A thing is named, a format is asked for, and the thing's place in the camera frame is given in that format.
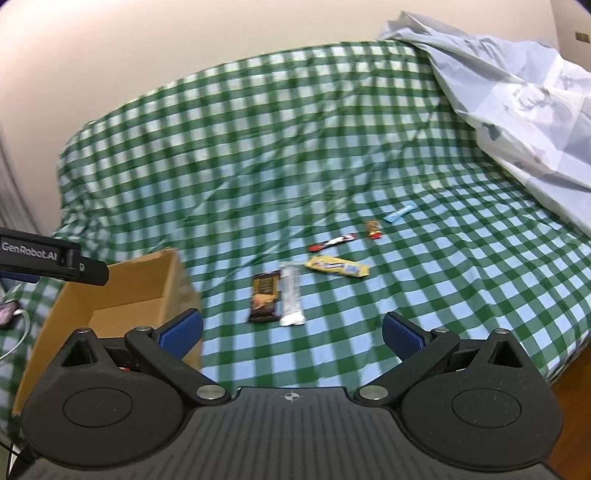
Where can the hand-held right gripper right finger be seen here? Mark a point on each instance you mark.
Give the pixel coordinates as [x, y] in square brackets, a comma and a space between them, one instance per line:
[401, 332]

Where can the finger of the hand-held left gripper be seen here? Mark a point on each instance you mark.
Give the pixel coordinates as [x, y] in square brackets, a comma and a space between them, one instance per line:
[18, 277]
[94, 272]

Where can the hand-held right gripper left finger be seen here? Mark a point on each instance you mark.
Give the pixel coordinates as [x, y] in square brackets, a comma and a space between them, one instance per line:
[180, 330]

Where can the cardboard box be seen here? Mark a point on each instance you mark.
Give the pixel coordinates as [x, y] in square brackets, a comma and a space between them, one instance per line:
[138, 286]

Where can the dark brown snack packet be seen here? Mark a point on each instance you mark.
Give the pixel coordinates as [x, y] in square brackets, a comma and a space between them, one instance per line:
[265, 297]

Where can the yellow snack bar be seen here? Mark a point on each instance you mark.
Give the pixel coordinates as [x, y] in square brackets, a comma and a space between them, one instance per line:
[337, 266]

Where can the small brown candy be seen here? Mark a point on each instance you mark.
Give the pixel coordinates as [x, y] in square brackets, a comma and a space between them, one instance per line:
[374, 229]

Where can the red white snack stick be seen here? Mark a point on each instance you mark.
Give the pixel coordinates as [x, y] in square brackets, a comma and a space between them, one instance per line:
[333, 242]

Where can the silver white snack packet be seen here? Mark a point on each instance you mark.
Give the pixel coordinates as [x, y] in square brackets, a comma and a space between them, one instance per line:
[291, 295]

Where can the light blue stick packet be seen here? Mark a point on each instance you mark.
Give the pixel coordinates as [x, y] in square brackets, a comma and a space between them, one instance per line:
[400, 213]

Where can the black smartphone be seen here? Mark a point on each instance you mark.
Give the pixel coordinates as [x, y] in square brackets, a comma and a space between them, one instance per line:
[7, 314]

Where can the green checkered bed cover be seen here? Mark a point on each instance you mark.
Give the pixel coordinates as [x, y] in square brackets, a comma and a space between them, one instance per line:
[323, 161]

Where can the grey printed duvet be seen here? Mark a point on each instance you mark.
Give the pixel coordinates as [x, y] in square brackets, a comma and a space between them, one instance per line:
[531, 115]

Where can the wall outlet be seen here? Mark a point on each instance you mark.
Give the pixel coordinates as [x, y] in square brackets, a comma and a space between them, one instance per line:
[581, 37]

